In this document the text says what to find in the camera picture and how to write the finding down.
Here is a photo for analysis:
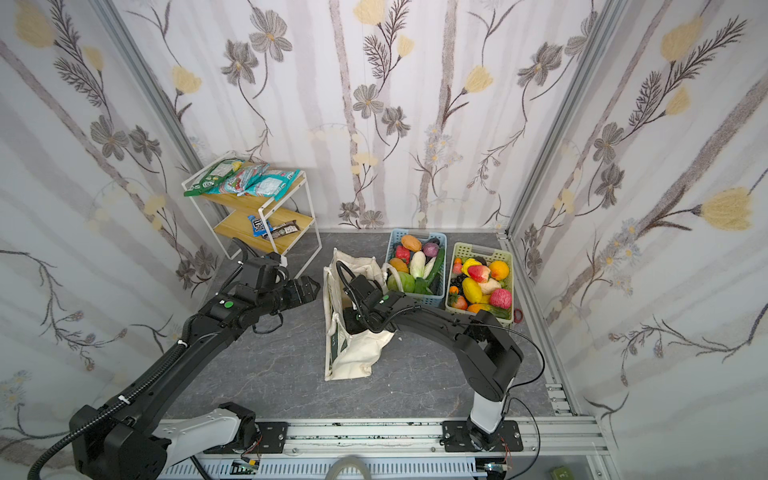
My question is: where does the cream canvas grocery bag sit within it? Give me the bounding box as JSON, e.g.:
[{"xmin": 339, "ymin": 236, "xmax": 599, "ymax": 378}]
[{"xmin": 322, "ymin": 249, "xmax": 394, "ymax": 381}]

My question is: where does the yellow banana toy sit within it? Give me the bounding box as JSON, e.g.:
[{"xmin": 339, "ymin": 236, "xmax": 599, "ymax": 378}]
[{"xmin": 462, "ymin": 277, "xmax": 484, "ymax": 304}]

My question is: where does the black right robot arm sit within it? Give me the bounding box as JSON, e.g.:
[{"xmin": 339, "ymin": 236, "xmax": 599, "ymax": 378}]
[{"xmin": 335, "ymin": 261, "xmax": 524, "ymax": 452}]

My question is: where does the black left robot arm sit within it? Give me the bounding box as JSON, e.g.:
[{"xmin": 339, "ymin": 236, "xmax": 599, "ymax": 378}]
[{"xmin": 27, "ymin": 246, "xmax": 321, "ymax": 479}]

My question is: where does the green cabbage toy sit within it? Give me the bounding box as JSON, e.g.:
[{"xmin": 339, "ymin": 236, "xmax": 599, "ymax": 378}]
[{"xmin": 387, "ymin": 271, "xmax": 415, "ymax": 293}]

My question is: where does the orange bell pepper toy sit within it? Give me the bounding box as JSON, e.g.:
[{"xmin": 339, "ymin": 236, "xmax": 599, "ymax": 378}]
[{"xmin": 388, "ymin": 258, "xmax": 409, "ymax": 273}]

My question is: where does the blue candy bar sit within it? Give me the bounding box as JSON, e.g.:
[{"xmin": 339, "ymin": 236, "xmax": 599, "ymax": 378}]
[{"xmin": 247, "ymin": 215, "xmax": 274, "ymax": 238}]

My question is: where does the red bell pepper toy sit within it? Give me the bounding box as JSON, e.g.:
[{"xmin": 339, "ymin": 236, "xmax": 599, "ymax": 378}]
[{"xmin": 395, "ymin": 245, "xmax": 412, "ymax": 265}]

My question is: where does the white radish toy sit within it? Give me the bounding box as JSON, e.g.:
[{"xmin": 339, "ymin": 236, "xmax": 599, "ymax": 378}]
[{"xmin": 409, "ymin": 251, "xmax": 426, "ymax": 278}]

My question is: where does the dark brown candy bar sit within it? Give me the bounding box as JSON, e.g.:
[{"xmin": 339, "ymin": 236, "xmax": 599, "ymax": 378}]
[{"xmin": 267, "ymin": 220, "xmax": 301, "ymax": 240}]

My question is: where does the blue plastic vegetable basket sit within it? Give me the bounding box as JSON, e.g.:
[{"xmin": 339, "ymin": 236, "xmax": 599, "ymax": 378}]
[{"xmin": 385, "ymin": 229, "xmax": 448, "ymax": 307}]

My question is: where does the brown potato toy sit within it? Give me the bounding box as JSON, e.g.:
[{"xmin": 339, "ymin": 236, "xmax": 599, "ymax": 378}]
[{"xmin": 400, "ymin": 234, "xmax": 422, "ymax": 252}]

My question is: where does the purple onion toy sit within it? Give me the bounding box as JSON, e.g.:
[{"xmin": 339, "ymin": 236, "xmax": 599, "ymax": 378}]
[{"xmin": 421, "ymin": 239, "xmax": 440, "ymax": 258}]

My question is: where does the black grape bunch toy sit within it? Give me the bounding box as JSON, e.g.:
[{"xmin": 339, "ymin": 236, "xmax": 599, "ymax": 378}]
[{"xmin": 449, "ymin": 274, "xmax": 466, "ymax": 292}]

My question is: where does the red teal snack packet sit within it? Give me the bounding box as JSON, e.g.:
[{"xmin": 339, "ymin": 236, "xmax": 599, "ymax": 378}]
[{"xmin": 219, "ymin": 163, "xmax": 269, "ymax": 196}]

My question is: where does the yellow citron toy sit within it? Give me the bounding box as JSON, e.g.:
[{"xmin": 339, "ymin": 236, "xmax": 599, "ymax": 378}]
[{"xmin": 461, "ymin": 258, "xmax": 482, "ymax": 275}]

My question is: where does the green plastic fruit basket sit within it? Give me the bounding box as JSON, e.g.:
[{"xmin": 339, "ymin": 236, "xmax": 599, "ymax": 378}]
[{"xmin": 445, "ymin": 242, "xmax": 522, "ymax": 326}]

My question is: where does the green snack packet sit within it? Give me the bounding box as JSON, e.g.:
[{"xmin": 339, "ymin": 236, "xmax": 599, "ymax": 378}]
[{"xmin": 184, "ymin": 158, "xmax": 243, "ymax": 197}]

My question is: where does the beige pear toy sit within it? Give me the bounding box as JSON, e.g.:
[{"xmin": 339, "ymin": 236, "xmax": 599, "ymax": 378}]
[{"xmin": 478, "ymin": 278, "xmax": 501, "ymax": 295}]

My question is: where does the pink dragon fruit toy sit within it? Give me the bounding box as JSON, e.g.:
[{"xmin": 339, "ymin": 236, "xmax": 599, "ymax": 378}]
[{"xmin": 489, "ymin": 288, "xmax": 513, "ymax": 310}]

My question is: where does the orange fruit toy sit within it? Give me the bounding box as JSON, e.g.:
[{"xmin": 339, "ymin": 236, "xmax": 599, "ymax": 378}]
[{"xmin": 489, "ymin": 260, "xmax": 511, "ymax": 282}]

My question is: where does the white wire two-tier shelf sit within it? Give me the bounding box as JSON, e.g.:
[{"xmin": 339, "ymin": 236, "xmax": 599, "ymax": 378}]
[{"xmin": 189, "ymin": 170, "xmax": 322, "ymax": 276}]

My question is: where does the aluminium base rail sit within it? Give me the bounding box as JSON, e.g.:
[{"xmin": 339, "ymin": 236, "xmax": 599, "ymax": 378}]
[{"xmin": 160, "ymin": 416, "xmax": 621, "ymax": 479}]

